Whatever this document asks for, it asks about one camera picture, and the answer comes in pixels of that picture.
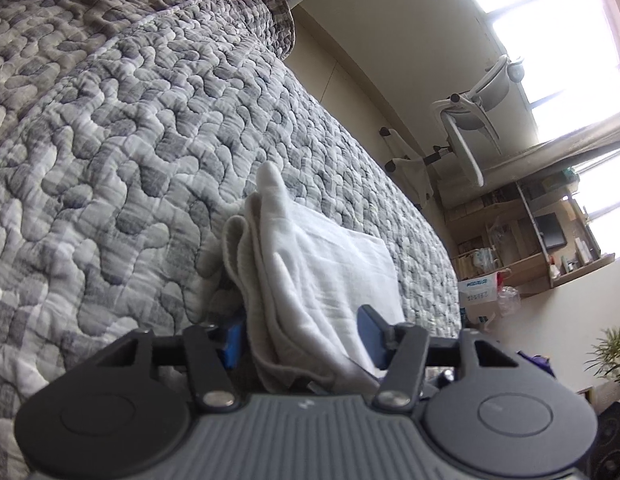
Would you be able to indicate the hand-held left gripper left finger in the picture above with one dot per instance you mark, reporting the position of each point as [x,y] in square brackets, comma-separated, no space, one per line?
[235,345]

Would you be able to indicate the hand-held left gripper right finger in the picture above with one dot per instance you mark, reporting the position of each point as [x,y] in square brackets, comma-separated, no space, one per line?
[372,340]

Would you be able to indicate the white pants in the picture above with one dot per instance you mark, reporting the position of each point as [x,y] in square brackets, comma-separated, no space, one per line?
[315,270]

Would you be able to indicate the white cardboard box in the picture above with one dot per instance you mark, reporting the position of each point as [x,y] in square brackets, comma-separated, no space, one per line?
[477,292]

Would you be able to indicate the wooden shelf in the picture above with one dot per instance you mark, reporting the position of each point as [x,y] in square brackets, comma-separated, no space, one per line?
[520,260]

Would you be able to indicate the small black monitor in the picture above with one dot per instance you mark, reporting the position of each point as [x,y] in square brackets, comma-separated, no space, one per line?
[551,230]

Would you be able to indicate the white office chair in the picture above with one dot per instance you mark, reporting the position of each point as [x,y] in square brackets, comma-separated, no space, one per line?
[465,120]

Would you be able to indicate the green potted plant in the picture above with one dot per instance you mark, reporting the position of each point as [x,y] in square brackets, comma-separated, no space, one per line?
[612,355]

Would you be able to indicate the grey checked quilt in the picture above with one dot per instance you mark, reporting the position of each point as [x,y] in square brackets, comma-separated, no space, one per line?
[115,135]

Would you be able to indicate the grey patterned curtain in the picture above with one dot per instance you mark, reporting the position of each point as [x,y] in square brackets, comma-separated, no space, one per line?
[540,160]

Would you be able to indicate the black speaker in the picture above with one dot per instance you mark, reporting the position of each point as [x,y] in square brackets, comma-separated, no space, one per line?
[615,440]

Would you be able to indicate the narrow window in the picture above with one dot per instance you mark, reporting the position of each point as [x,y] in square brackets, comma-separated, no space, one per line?
[605,200]

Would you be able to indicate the large window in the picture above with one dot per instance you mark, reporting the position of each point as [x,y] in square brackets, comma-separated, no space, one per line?
[540,0]

